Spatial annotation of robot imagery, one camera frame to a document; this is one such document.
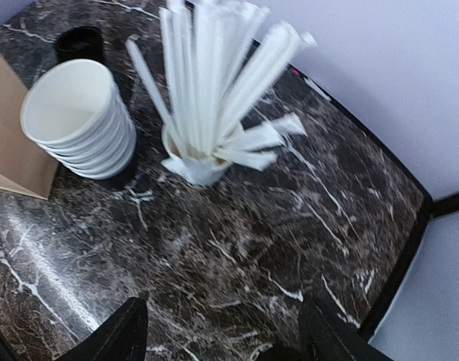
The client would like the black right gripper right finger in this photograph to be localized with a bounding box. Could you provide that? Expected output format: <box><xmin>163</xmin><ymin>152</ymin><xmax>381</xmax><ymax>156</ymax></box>
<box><xmin>298</xmin><ymin>296</ymin><xmax>390</xmax><ymax>361</ymax></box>

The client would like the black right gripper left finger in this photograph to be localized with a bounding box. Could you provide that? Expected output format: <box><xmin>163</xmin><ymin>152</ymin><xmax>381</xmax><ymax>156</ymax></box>
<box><xmin>58</xmin><ymin>297</ymin><xmax>148</xmax><ymax>361</ymax></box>

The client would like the brown paper bag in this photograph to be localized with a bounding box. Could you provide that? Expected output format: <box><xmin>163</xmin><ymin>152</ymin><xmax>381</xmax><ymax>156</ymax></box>
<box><xmin>0</xmin><ymin>54</ymin><xmax>58</xmax><ymax>199</ymax></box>

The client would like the white cup holding straws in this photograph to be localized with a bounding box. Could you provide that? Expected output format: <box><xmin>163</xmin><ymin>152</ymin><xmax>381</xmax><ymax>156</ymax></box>
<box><xmin>161</xmin><ymin>126</ymin><xmax>233</xmax><ymax>187</ymax></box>

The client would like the stack of black paper cups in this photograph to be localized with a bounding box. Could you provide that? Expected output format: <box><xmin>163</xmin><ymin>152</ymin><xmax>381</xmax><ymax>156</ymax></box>
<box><xmin>20</xmin><ymin>59</ymin><xmax>138</xmax><ymax>192</ymax></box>

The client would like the bundle of white wrapped straws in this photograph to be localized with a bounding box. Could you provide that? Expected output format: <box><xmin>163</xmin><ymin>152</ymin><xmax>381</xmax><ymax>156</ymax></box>
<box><xmin>126</xmin><ymin>1</ymin><xmax>317</xmax><ymax>170</ymax></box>

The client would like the stack of black lids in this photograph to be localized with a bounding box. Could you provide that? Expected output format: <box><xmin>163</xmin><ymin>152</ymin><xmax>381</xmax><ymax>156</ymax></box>
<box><xmin>53</xmin><ymin>26</ymin><xmax>105</xmax><ymax>64</ymax></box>

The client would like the black enclosure frame post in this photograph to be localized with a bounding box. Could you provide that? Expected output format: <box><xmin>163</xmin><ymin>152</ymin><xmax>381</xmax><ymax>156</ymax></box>
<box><xmin>431</xmin><ymin>192</ymin><xmax>459</xmax><ymax>218</ymax></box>

